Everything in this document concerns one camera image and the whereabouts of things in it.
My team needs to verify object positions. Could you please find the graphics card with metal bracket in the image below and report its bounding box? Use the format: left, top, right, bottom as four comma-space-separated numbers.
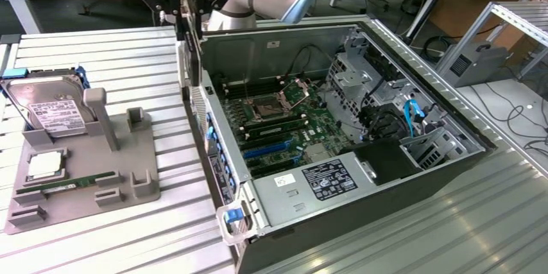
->
177, 0, 206, 88

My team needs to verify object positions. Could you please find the metal socket cover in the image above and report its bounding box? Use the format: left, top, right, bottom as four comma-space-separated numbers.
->
278, 77, 311, 112

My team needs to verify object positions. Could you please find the CPU socket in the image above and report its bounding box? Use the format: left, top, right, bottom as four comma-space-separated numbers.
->
247, 94, 294, 124

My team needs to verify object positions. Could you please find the metal drive cage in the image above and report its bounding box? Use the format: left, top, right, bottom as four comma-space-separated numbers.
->
326, 51, 390, 117

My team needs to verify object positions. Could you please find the hard disk in blue caddy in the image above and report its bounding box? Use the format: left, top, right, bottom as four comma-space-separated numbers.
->
0, 65, 98, 137

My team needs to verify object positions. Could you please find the black slanted pole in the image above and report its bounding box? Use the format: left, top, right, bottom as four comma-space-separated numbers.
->
403, 0, 465, 40

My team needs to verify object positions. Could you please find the black RAM stick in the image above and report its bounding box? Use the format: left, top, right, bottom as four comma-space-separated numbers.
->
245, 119, 309, 137

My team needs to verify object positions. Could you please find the green motherboard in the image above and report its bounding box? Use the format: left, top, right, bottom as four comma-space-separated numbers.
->
217, 76, 357, 180

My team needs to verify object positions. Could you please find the grey parts rack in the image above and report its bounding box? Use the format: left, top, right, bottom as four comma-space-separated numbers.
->
2, 87, 163, 235

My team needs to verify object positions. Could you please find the silver chipset heatsink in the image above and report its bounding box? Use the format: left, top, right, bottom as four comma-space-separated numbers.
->
306, 145, 333, 163

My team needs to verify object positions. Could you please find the silver CPU chip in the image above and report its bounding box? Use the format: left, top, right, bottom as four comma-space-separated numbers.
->
26, 151, 65, 181

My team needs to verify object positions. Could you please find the green RAM stick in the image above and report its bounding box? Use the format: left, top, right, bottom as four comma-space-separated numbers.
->
21, 172, 117, 193

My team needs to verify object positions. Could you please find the grey computer tower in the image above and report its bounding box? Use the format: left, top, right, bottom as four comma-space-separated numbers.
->
447, 42, 511, 88

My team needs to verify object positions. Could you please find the grey power supply unit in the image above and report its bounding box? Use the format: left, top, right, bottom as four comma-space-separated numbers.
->
251, 153, 381, 227

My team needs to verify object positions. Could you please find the metal disk bay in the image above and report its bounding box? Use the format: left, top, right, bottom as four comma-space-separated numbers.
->
401, 126, 471, 171

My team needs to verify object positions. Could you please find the open black PC case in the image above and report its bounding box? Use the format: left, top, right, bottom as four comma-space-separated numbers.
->
174, 13, 499, 274

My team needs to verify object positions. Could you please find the black power wire bundle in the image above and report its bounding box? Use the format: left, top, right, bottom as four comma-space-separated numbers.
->
358, 106, 409, 142

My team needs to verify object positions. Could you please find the blue disk wire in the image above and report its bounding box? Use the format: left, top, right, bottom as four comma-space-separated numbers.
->
403, 98, 426, 139

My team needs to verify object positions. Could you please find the aluminium profile frame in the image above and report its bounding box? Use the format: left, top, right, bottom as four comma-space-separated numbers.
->
431, 0, 548, 90

